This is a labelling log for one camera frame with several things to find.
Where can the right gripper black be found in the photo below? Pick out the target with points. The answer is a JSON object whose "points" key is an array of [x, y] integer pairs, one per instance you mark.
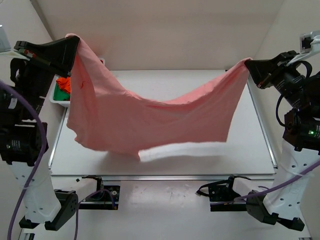
{"points": [[262, 70]]}

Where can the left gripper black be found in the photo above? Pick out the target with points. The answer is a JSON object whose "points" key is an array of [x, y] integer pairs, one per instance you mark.
{"points": [[65, 49]]}

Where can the pink t shirt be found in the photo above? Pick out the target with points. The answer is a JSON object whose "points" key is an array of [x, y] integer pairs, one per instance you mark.
{"points": [[107, 117]]}

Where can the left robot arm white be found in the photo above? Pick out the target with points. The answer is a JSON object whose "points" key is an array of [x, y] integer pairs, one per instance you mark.
{"points": [[23, 136]]}

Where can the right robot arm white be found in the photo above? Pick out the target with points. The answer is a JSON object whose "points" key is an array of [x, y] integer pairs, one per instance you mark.
{"points": [[300, 155]]}

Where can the orange t shirt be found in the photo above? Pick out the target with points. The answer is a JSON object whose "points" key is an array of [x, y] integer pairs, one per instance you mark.
{"points": [[64, 84]]}

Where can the green t shirt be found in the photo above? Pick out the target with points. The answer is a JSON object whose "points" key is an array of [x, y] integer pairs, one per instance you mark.
{"points": [[59, 95]]}

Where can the white plastic basket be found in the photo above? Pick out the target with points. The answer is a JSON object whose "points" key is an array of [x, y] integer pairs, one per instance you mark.
{"points": [[64, 104]]}

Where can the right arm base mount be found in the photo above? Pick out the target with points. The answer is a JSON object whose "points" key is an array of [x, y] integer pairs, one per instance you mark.
{"points": [[221, 195]]}

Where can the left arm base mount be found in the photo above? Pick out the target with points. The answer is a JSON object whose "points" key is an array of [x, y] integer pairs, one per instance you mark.
{"points": [[96, 194]]}

